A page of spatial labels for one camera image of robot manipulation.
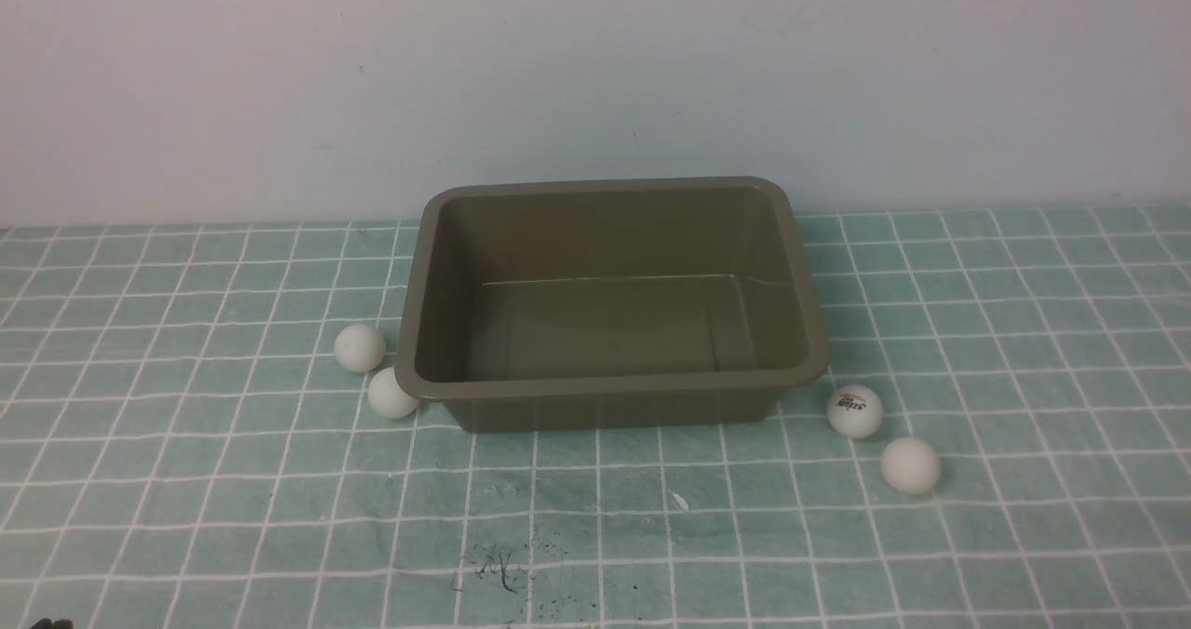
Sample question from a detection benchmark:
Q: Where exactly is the olive green plastic bin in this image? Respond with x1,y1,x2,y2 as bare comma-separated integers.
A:
393,178,831,434

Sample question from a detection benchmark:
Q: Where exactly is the white ping-pong ball with logo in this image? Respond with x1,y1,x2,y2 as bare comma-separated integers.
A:
828,384,885,440

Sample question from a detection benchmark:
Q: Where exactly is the green grid tablecloth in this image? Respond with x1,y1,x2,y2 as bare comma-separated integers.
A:
1,204,1190,628

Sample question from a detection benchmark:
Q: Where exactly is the black object bottom left corner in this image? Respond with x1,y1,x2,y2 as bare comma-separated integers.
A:
30,618,75,629

